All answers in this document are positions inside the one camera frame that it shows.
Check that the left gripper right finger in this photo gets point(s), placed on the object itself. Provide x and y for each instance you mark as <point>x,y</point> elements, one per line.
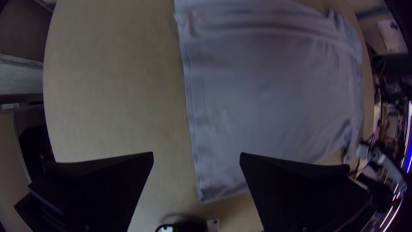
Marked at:
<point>299,196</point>

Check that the white wall poster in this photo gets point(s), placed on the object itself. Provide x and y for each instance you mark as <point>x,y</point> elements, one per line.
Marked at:
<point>392,37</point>

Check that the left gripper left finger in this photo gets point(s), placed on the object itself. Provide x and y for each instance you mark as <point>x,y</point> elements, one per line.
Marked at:
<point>93,193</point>

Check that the grey t-shirt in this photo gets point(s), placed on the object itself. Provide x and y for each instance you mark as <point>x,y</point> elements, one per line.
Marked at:
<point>267,90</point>

